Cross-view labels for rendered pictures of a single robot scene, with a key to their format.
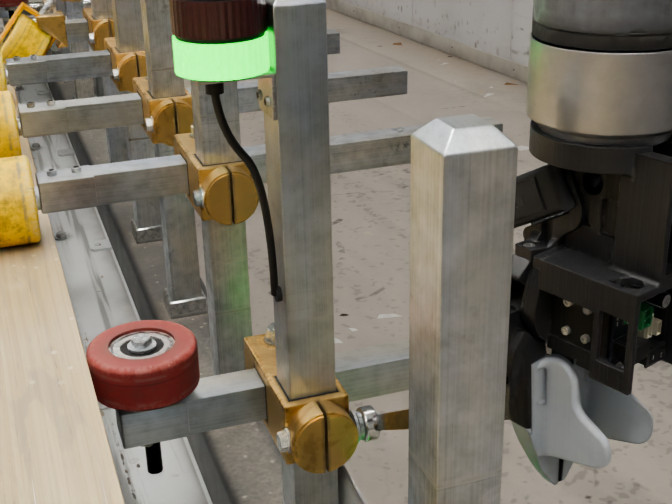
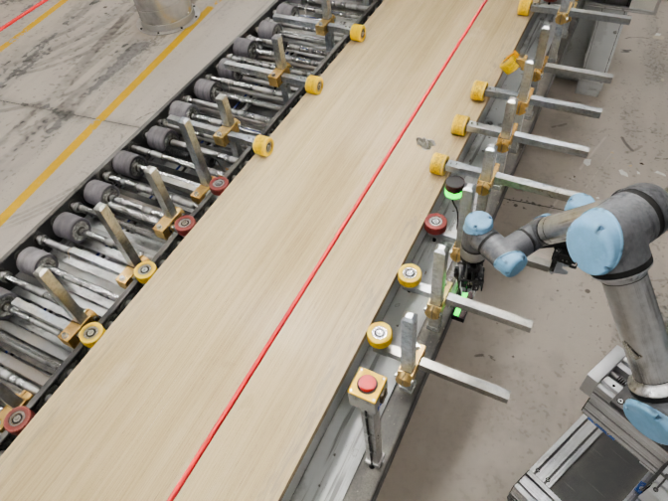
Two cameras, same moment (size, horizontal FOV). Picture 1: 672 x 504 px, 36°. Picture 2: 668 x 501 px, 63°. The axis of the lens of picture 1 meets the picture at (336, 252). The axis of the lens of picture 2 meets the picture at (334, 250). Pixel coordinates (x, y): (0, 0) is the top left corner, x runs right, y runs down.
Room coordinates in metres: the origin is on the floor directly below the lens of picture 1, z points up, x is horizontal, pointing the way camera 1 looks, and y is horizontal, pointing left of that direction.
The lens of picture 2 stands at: (-0.41, -0.63, 2.38)
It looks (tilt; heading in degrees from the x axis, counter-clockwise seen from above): 51 degrees down; 52
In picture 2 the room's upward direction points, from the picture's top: 8 degrees counter-clockwise
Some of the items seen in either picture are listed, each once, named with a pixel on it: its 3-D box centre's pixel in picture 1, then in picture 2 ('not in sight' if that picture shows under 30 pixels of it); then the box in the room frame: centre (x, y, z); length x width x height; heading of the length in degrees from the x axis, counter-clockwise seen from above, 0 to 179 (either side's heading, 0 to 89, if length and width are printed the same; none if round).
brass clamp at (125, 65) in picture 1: (130, 63); (523, 100); (1.40, 0.27, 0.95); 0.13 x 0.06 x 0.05; 19
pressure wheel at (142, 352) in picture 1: (148, 405); (434, 230); (0.67, 0.14, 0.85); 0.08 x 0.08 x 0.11
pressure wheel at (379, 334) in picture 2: not in sight; (380, 340); (0.20, -0.02, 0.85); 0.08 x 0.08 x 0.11
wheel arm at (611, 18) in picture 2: not in sight; (576, 12); (2.14, 0.47, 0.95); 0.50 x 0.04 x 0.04; 109
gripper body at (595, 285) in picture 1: (607, 245); (470, 268); (0.48, -0.14, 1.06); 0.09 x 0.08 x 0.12; 39
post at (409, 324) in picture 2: not in sight; (408, 357); (0.19, -0.14, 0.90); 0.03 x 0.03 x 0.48; 19
